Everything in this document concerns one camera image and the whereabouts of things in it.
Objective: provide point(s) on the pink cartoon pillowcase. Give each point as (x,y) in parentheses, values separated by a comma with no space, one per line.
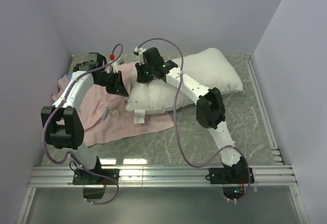
(105,119)

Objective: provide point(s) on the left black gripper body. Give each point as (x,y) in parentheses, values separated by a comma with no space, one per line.
(108,80)

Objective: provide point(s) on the aluminium mounting rail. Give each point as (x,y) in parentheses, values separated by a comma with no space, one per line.
(162,176)

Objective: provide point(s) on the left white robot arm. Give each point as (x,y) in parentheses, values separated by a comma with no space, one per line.
(63,132)

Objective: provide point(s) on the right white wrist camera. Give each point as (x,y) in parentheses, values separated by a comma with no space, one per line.
(138,51)

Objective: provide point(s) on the side aluminium rail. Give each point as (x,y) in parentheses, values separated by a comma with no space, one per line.
(267,125)

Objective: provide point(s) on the white pillow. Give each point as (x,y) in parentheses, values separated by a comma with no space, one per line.
(193,77)

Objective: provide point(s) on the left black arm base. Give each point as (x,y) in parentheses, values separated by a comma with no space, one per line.
(95,181)

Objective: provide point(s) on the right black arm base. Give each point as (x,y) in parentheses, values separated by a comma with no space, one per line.
(234,185)

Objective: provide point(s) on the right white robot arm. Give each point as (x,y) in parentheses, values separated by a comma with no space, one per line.
(210,109)

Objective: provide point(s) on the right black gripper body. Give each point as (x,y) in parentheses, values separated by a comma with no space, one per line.
(145,72)

